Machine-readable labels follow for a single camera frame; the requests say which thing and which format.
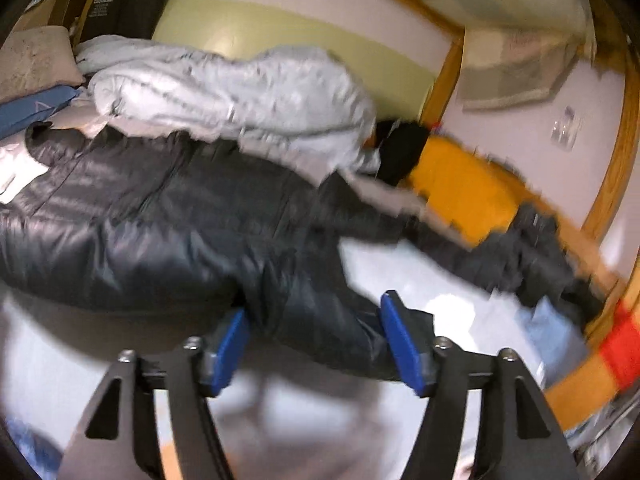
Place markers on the grey wall hanging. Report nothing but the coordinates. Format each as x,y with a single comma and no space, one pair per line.
520,75

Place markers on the beige fluffy pillow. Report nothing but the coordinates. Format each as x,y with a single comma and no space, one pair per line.
35,60

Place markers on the blue pillow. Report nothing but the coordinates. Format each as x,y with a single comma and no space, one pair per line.
30,107

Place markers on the black bag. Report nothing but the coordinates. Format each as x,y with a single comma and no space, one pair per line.
130,0

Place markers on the black puffer jacket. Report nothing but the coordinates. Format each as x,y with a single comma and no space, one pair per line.
150,220

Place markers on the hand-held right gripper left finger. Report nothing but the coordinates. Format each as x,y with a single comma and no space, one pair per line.
227,355

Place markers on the small black cloth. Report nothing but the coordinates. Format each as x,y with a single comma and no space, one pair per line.
400,152

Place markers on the yellow pad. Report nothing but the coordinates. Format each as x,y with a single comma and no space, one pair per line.
460,185

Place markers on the red and orange cloth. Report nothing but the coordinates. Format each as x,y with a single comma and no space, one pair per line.
622,355

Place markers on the light blue cloth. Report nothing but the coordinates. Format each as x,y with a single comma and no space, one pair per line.
550,330

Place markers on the wooden bed frame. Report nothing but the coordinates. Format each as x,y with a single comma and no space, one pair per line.
445,80

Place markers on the wooden rail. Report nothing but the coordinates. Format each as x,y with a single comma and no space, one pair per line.
607,185

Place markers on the wall socket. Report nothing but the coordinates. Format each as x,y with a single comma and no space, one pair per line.
567,127

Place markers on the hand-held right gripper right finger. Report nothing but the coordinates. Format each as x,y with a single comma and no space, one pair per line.
405,345

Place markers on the white paper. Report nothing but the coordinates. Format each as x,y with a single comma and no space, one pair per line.
15,170

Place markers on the light grey quilt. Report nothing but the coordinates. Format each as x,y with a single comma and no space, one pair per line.
225,90

